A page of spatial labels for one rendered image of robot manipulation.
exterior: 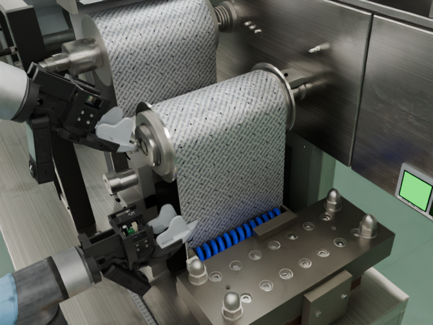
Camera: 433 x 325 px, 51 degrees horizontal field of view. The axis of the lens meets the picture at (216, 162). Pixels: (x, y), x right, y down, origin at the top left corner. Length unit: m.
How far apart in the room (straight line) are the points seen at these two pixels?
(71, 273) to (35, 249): 0.43
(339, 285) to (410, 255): 1.55
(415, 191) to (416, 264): 1.57
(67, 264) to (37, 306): 0.07
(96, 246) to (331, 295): 0.42
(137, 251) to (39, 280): 0.16
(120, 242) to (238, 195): 0.25
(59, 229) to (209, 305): 0.53
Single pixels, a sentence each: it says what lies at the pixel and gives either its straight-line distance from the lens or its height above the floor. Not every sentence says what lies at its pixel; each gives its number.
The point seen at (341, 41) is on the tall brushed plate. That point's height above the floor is 1.38.
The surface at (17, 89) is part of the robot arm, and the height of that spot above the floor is 1.42.
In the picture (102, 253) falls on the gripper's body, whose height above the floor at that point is 1.14.
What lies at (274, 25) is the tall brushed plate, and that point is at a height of 1.36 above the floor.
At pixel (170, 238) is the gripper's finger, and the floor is 1.10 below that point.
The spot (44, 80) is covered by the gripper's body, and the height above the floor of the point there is 1.41.
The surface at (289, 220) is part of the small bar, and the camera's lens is 0.92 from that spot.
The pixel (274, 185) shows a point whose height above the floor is 1.09.
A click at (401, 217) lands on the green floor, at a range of 2.58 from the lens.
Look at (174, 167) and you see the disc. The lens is 0.75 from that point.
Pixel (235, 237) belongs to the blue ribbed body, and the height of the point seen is 1.04.
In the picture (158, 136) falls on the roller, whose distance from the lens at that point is 0.74.
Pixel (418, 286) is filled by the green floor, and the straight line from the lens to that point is 2.28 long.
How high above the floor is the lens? 1.68
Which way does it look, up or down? 36 degrees down
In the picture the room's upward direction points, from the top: 4 degrees counter-clockwise
